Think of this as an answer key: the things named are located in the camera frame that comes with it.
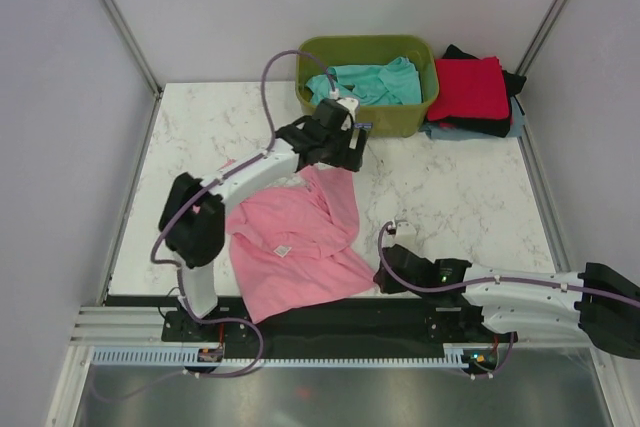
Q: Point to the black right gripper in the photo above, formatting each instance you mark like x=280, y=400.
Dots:
x=385, y=284

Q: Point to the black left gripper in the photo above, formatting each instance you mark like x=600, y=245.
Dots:
x=348, y=158

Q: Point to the olive green plastic bin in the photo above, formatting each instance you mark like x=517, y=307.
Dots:
x=313, y=81

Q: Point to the pink t shirt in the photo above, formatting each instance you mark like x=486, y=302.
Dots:
x=291, y=247

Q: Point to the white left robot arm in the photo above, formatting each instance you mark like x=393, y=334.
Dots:
x=192, y=223

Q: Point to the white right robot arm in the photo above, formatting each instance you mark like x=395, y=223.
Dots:
x=597, y=304

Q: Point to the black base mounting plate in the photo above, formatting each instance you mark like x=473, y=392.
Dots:
x=395, y=319

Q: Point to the teal t shirt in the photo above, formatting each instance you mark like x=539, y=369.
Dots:
x=396, y=83

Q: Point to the red folded t shirt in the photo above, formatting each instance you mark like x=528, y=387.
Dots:
x=470, y=89

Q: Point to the black folded t shirt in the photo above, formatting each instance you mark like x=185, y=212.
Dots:
x=514, y=85

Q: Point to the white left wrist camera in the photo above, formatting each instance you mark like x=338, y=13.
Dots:
x=351, y=105

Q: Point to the white slotted cable duct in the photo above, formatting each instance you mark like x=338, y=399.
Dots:
x=321, y=353

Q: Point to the left aluminium frame post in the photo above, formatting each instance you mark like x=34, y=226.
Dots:
x=126, y=35

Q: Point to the aluminium frame post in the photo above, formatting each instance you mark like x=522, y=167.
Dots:
x=126, y=35
x=548, y=22

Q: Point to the aluminium extrusion rail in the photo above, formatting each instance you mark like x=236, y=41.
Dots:
x=117, y=326

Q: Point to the right aluminium frame post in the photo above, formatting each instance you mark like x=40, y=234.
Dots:
x=548, y=22

